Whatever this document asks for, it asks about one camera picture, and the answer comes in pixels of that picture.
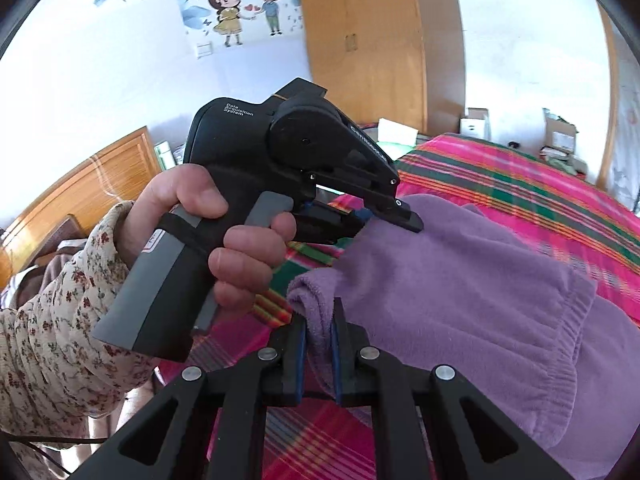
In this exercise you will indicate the floral sleeve left forearm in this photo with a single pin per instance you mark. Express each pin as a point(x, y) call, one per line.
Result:
point(54, 373)

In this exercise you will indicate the pink plaid bed sheet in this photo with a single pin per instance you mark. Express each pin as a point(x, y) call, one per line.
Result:
point(561, 216)

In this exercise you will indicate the white box by wall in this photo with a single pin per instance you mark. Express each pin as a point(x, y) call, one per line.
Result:
point(475, 123)

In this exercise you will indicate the cartoon couple wall sticker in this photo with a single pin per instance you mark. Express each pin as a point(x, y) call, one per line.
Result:
point(230, 14)

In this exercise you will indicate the purple fleece garment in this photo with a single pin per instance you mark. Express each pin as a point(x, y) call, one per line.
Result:
point(530, 332)

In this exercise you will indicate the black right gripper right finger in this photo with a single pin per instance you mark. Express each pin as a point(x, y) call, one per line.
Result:
point(353, 379)

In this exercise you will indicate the open cardboard box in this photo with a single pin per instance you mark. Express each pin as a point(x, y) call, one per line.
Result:
point(559, 149)

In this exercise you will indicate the wooden wardrobe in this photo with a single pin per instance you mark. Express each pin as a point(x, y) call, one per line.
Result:
point(401, 60)

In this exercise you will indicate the wooden headboard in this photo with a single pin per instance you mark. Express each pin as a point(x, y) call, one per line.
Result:
point(118, 172)

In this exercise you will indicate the left hand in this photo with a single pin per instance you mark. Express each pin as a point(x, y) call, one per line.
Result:
point(243, 265)

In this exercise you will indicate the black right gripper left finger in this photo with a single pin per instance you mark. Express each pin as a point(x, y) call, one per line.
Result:
point(285, 377)

